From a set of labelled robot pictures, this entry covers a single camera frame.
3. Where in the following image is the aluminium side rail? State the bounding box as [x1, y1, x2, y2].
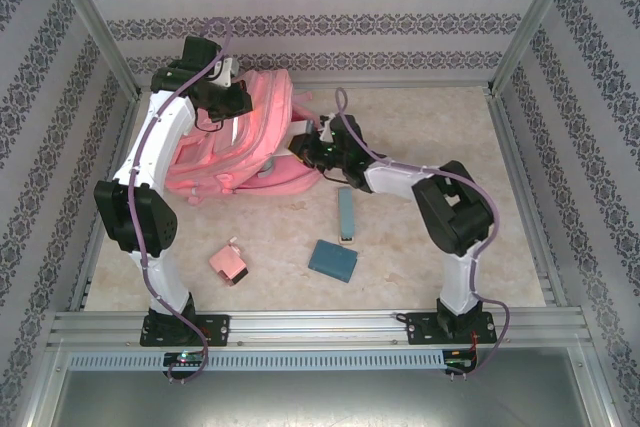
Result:
[487, 91, 569, 308]
[67, 94, 144, 313]

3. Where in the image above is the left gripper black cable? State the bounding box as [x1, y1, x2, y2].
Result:
[193, 109, 226, 134]

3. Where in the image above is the small teal notebook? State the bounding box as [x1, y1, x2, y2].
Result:
[307, 239, 359, 282]

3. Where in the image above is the aluminium frame post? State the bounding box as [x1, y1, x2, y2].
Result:
[487, 0, 584, 96]
[37, 0, 144, 101]

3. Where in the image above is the light blue stapler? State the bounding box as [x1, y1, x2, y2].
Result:
[335, 186, 359, 247]

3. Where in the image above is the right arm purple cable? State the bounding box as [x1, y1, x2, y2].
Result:
[333, 87, 511, 378]

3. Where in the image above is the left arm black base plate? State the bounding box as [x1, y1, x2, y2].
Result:
[141, 314, 231, 348]

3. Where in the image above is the slotted grey cable tray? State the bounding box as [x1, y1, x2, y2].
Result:
[67, 349, 446, 372]

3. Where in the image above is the aluminium back rail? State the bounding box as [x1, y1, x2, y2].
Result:
[287, 80, 494, 94]

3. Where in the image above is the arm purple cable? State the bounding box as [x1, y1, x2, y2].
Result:
[127, 16, 234, 386]
[333, 87, 511, 378]

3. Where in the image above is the pink backpack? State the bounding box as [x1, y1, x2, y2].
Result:
[164, 69, 321, 206]

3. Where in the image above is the grey metal sheet panel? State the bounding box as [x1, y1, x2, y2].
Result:
[47, 369, 609, 427]

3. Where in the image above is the pink pencil sharpener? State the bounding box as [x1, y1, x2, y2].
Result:
[208, 236, 250, 288]

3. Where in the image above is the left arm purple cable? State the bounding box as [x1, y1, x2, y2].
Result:
[127, 16, 234, 386]

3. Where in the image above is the aluminium mounting rail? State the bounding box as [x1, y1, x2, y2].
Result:
[47, 310, 586, 348]

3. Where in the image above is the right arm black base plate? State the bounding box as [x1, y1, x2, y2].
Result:
[405, 310, 496, 346]

